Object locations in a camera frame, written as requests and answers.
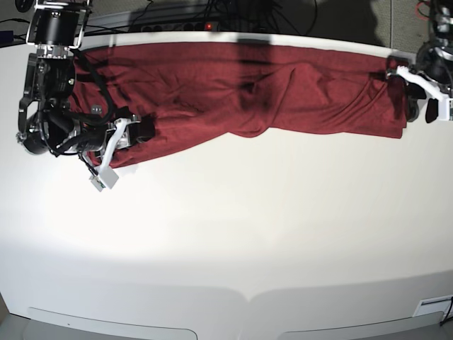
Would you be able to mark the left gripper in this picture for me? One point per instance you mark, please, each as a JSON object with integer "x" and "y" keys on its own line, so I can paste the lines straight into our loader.
{"x": 436, "y": 64}

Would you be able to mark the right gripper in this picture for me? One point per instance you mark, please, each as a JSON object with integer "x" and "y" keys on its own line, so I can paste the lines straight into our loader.
{"x": 119, "y": 134}

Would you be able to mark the red long-sleeve T-shirt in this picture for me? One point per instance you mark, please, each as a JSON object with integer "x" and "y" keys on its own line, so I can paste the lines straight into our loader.
{"x": 195, "y": 92}

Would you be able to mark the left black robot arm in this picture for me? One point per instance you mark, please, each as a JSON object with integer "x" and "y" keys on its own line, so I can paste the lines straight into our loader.
{"x": 429, "y": 78}

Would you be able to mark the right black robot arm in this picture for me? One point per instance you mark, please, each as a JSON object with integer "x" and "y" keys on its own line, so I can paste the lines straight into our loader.
{"x": 46, "y": 123}

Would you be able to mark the black power strip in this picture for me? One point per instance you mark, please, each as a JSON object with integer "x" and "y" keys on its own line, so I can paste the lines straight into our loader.
{"x": 188, "y": 26}

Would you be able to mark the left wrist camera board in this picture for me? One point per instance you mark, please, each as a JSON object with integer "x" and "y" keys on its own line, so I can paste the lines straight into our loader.
{"x": 444, "y": 112}

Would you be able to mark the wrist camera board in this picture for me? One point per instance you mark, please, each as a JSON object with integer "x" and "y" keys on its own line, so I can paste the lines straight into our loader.
{"x": 444, "y": 112}
{"x": 103, "y": 178}

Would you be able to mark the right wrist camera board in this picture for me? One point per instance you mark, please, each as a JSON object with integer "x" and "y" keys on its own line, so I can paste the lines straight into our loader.
{"x": 103, "y": 178}

